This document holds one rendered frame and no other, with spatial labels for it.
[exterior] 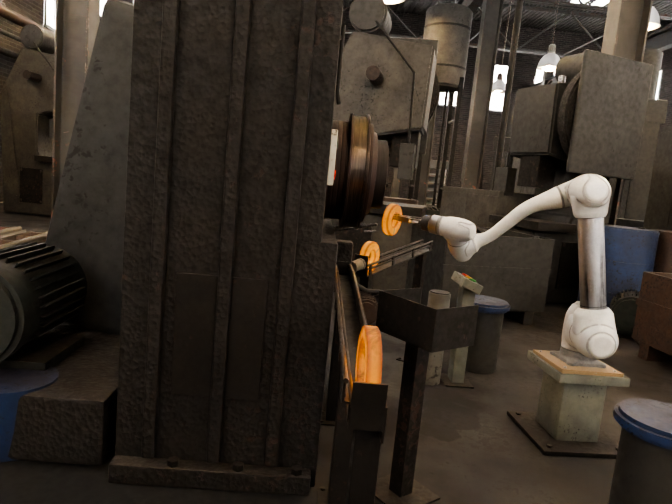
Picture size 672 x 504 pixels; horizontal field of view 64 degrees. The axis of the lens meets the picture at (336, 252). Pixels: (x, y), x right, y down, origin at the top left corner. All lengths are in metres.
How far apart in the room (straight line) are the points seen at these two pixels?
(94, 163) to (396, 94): 2.97
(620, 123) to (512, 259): 1.88
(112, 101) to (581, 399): 2.47
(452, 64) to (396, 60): 6.13
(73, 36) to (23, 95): 3.85
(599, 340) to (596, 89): 3.57
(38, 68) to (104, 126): 7.37
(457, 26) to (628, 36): 5.08
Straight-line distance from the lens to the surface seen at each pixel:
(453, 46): 11.18
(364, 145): 2.07
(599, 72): 5.68
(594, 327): 2.42
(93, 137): 2.71
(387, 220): 2.61
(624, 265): 5.37
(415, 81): 4.97
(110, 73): 2.71
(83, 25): 6.38
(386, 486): 2.13
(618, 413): 2.06
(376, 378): 1.17
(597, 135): 5.66
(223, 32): 1.85
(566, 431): 2.74
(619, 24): 6.57
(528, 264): 4.78
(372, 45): 5.08
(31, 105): 10.04
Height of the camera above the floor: 1.09
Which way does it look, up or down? 8 degrees down
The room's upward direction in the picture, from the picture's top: 5 degrees clockwise
